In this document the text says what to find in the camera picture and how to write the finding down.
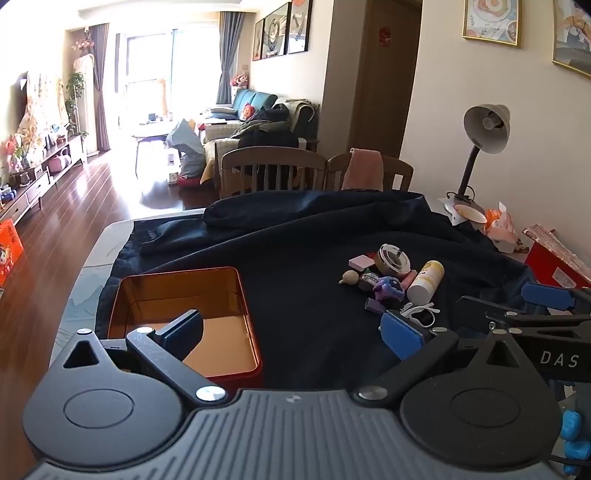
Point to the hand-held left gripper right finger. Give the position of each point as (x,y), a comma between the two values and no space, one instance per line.
(401,334)

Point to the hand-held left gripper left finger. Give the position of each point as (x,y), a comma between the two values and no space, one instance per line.
(184,334)

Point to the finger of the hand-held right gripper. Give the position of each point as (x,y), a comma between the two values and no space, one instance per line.
(549,295)
(475,308)

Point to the white sunglasses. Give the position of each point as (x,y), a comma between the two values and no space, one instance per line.
(418,310)

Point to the dark purple block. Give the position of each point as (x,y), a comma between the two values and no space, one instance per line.
(373,304)

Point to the purple toy figure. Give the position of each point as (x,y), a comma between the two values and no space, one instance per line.
(388,288)

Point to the red tin box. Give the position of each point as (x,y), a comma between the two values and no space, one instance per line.
(152,295)

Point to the small pink stick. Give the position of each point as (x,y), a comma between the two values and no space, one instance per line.
(410,279)

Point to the yellow and white bottle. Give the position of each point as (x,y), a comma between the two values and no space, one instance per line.
(425,281)

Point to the small black white cylinder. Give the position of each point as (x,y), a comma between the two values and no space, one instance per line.
(369,279)

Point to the tape roll with white core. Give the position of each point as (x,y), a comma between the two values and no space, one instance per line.
(382,265)

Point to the beige wooden knob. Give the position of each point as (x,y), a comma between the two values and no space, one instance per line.
(349,277)

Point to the pink eraser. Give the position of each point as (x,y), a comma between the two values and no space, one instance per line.
(361,262)

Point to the person's right hand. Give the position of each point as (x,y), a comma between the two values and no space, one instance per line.
(571,427)

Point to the red cardboard box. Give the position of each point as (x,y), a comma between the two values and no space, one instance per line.
(549,267)

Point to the white orange cup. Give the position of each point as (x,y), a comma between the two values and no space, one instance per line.
(471,217)

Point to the dark blue cloth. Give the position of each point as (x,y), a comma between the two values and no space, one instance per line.
(300,258)

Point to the red floor cushion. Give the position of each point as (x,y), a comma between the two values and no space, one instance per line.
(189,181)

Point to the pink towel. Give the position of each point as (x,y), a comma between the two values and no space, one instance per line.
(364,170)

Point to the grey desk lamp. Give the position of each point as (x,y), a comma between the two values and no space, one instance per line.
(487,124)

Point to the orange gift box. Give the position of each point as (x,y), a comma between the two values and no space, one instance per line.
(9,254)

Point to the blue white bag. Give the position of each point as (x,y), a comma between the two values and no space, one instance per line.
(184,138)

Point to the wide wooden chair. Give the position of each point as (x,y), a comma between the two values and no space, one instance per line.
(272,157)

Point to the coffee table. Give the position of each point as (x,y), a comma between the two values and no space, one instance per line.
(147,129)

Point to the low wooden tv cabinet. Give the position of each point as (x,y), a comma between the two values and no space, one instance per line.
(27,194)

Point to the pink round stool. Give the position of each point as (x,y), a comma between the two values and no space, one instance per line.
(60,164)

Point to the dark jacket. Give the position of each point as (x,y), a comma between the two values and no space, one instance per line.
(268,134)

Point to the brown wooden door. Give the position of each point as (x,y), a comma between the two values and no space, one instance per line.
(383,92)

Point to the teal sofa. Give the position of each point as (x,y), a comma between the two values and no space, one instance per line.
(242,99)

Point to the red potted flowers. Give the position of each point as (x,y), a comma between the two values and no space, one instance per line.
(11,152)

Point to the green potted plant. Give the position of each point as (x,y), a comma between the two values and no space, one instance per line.
(75,101)

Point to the gold framed food picture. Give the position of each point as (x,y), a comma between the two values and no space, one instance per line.
(575,37)
(491,21)

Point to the pink doll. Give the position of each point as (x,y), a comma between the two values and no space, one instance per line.
(239,80)

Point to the grey curtain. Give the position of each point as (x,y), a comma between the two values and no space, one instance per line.
(231,55)
(99,87)

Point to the white standing air conditioner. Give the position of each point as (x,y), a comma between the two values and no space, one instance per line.
(87,92)

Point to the patterned beige cloth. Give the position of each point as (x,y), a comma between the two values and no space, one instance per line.
(39,106)

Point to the red door ornament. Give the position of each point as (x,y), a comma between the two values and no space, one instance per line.
(384,36)

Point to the pink flower bunch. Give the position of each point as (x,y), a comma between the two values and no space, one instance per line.
(84,42)

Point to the dark framed wall picture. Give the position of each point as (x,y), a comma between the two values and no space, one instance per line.
(300,25)
(276,30)
(257,39)

